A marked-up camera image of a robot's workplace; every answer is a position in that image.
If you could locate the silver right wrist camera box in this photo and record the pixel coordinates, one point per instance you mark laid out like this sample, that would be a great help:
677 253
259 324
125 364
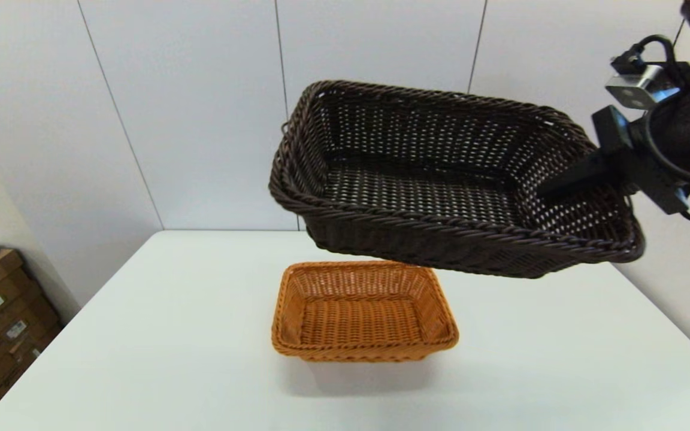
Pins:
641 90

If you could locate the orange woven wicker basket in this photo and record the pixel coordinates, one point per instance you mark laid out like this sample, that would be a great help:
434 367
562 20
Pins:
360 317

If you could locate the cardboard box with white label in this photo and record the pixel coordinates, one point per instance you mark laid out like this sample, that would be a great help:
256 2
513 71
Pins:
27 344
12 308

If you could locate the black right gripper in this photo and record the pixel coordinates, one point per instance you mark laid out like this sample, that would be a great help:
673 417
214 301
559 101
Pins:
662 155

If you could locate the dark brown woven wicker basket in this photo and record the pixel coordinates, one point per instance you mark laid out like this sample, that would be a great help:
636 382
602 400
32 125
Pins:
429 239

